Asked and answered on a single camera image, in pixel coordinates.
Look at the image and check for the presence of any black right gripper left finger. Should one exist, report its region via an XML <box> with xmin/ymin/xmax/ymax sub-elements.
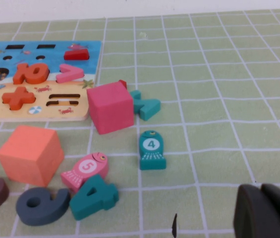
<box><xmin>233</xmin><ymin>183</ymin><xmax>280</xmax><ymax>238</ymax></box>

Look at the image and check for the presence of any teal sign piece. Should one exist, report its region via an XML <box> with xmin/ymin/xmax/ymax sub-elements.
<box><xmin>129</xmin><ymin>89</ymin><xmax>162</xmax><ymax>121</ymax></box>

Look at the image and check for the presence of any teal number four piece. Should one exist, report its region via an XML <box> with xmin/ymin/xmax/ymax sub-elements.
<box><xmin>69</xmin><ymin>174</ymin><xmax>119</xmax><ymax>221</ymax></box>

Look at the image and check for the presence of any colourful wooden puzzle board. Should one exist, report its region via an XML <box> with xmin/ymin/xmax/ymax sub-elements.
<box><xmin>0</xmin><ymin>41</ymin><xmax>103</xmax><ymax>122</ymax></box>

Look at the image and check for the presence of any pink greater-than sign piece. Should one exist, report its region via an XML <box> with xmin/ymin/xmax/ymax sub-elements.
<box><xmin>56</xmin><ymin>63</ymin><xmax>85</xmax><ymax>84</ymax></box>

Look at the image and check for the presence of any orange plus sign piece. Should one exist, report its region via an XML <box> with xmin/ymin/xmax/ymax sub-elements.
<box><xmin>1</xmin><ymin>86</ymin><xmax>37</xmax><ymax>111</ymax></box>

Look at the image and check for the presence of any orange number ten piece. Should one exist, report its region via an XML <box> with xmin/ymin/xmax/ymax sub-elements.
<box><xmin>12</xmin><ymin>62</ymin><xmax>50</xmax><ymax>85</ymax></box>

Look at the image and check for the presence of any teal fish numbered four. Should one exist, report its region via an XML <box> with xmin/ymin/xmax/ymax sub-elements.
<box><xmin>138</xmin><ymin>130</ymin><xmax>167</xmax><ymax>171</ymax></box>

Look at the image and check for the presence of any green checkered tablecloth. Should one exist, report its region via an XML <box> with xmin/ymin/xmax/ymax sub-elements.
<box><xmin>0</xmin><ymin>8</ymin><xmax>280</xmax><ymax>238</ymax></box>

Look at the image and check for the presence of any pink fish numbered five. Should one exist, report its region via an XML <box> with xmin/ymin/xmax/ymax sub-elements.
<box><xmin>60</xmin><ymin>152</ymin><xmax>110</xmax><ymax>194</ymax></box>

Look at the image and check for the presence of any magenta wooden cube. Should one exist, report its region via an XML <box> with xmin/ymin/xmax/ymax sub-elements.
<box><xmin>86</xmin><ymin>81</ymin><xmax>135</xmax><ymax>135</ymax></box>

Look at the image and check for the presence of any orange wooden cube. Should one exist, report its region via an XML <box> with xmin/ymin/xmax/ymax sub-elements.
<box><xmin>0</xmin><ymin>124</ymin><xmax>65</xmax><ymax>187</ymax></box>

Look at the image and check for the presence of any black cable tie end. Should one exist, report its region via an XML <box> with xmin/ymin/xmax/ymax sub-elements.
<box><xmin>171</xmin><ymin>213</ymin><xmax>178</xmax><ymax>237</ymax></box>

